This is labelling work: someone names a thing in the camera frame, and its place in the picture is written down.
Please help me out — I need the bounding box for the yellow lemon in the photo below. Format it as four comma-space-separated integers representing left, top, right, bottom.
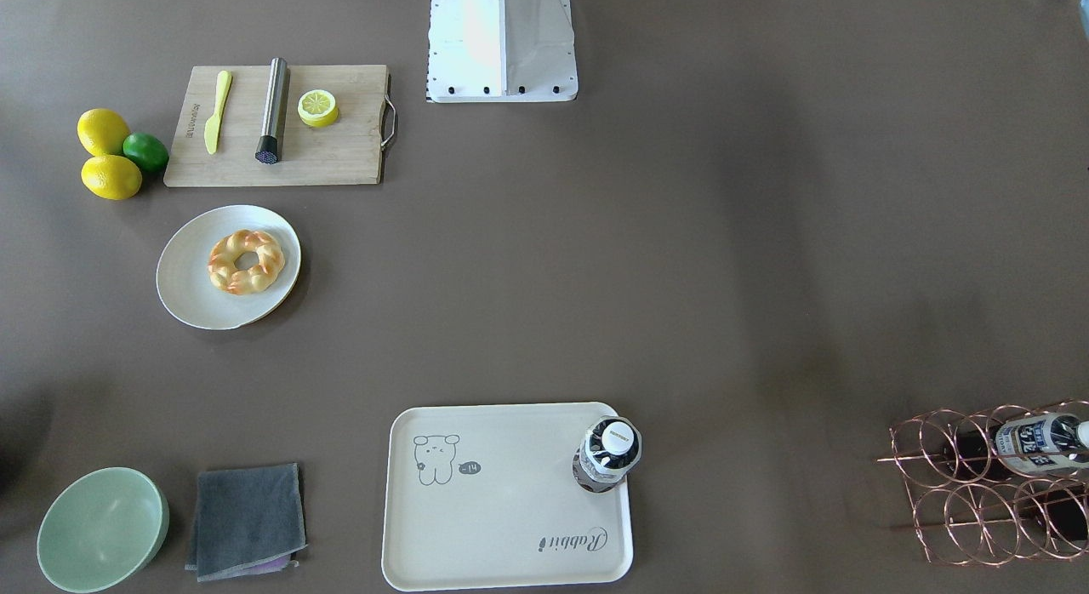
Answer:
81, 155, 143, 201
77, 108, 131, 157

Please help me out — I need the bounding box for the mint green bowl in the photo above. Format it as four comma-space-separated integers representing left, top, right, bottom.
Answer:
36, 466, 170, 593

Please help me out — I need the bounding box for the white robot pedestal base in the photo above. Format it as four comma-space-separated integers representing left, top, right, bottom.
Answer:
425, 0, 579, 104

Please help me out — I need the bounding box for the grey folded cloth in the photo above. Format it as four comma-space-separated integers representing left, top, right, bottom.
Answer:
185, 462, 308, 582

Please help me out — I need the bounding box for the dark drink bottle in rack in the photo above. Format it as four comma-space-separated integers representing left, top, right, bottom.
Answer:
941, 413, 1088, 482

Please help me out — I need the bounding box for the yellow lemon lower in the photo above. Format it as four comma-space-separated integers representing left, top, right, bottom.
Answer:
81, 155, 143, 201

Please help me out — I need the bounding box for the half lemon slice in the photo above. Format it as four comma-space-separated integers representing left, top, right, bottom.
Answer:
297, 89, 339, 128

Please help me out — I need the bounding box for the yellow lemon upper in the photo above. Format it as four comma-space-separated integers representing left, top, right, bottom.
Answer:
77, 108, 131, 157

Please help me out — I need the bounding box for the green lime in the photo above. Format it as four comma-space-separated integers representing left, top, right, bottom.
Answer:
122, 132, 170, 173

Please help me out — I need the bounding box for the dark drink bottle on tray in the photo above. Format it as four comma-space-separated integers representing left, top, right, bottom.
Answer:
572, 415, 643, 494

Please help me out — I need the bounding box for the twisted glazed donut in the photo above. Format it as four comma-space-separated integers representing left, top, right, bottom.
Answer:
207, 229, 287, 295

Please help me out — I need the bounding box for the yellow plastic knife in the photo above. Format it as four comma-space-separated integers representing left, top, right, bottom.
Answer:
203, 70, 233, 155

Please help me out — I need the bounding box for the cream rabbit tray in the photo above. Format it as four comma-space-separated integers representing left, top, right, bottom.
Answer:
381, 403, 634, 591

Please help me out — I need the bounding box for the steel muddler black tip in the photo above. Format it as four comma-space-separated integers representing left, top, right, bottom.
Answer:
255, 56, 289, 166

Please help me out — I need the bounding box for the copper wire bottle rack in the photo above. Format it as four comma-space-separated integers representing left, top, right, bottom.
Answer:
884, 399, 1086, 567

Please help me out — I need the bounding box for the bamboo cutting board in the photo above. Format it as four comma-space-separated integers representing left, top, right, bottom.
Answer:
163, 64, 396, 187

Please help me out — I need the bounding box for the white plate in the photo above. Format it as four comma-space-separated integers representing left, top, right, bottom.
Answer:
156, 205, 302, 330

